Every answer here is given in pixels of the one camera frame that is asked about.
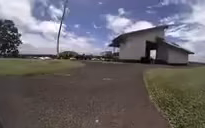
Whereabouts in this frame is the distant low bush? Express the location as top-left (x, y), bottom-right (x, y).
top-left (59, 50), bottom-right (80, 58)

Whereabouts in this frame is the large dark tree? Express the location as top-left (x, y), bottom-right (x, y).
top-left (0, 18), bottom-right (23, 59)

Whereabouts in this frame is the white building with dark roof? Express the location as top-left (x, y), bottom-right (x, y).
top-left (108, 24), bottom-right (195, 65)

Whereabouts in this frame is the tall leaning pole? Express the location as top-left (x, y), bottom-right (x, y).
top-left (56, 0), bottom-right (69, 58)

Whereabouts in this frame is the dark grey asphalt road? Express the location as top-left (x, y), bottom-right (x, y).
top-left (0, 60), bottom-right (205, 128)

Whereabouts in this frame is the grass lawn with pole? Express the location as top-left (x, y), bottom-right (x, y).
top-left (0, 58), bottom-right (86, 78)

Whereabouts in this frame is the row of parked cars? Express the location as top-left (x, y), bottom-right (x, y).
top-left (32, 55), bottom-right (119, 62)

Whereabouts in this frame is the grass verge beside building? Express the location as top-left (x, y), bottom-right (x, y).
top-left (143, 65), bottom-right (205, 128)

